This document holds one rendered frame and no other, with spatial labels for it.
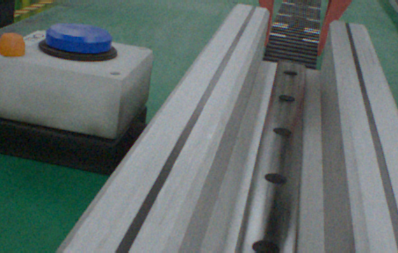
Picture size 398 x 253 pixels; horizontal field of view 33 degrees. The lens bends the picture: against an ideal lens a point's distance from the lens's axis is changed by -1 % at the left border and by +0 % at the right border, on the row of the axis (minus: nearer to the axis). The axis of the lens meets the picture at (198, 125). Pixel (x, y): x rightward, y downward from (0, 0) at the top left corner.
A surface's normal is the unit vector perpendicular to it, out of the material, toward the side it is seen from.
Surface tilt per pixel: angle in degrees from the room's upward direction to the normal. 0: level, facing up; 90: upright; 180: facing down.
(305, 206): 0
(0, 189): 0
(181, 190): 0
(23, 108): 90
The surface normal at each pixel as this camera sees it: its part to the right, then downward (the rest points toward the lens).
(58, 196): 0.14, -0.93
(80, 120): -0.16, 0.32
